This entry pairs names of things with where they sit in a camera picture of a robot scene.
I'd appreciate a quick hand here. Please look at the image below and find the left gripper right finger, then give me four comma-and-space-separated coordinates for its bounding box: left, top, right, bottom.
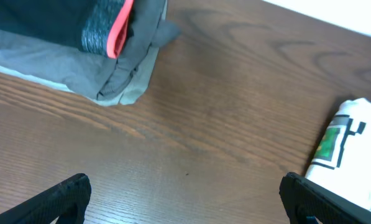
279, 172, 371, 224

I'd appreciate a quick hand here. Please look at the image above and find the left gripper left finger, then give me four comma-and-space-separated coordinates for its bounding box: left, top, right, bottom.
0, 173, 91, 224

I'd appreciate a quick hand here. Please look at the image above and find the white t-shirt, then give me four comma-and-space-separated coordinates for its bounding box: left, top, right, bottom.
305, 98, 371, 212

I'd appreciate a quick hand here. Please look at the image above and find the folded grey garment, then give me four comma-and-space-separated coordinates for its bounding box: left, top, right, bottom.
0, 0, 180, 106

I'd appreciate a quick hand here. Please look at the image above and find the folded black garment red band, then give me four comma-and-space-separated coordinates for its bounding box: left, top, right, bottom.
0, 0, 134, 58

